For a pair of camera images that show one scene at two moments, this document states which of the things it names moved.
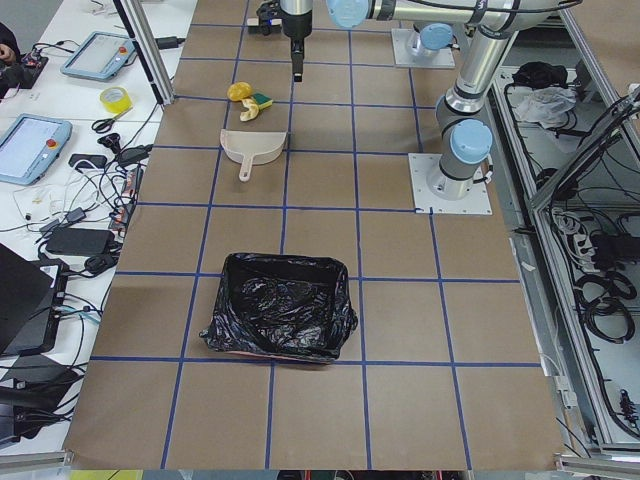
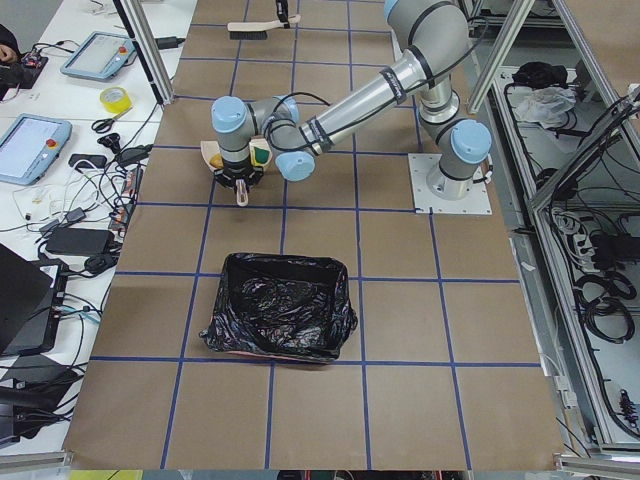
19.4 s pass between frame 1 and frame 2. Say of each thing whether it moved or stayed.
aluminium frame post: stayed
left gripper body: moved
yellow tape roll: stayed
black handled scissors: stayed
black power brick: stayed
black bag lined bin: stayed
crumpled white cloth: stayed
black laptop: stayed
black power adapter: stayed
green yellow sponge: moved
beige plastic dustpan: moved
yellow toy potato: moved
